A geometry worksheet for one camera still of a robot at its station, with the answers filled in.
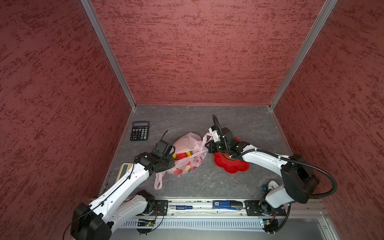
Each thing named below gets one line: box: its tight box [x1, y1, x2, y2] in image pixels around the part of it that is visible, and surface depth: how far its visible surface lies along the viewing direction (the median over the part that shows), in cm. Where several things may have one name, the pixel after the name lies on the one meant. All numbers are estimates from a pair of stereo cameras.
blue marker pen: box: [168, 205, 193, 210], surface depth 75 cm
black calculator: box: [130, 121, 150, 141], surface depth 105 cm
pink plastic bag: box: [154, 132, 214, 190], surface depth 83 cm
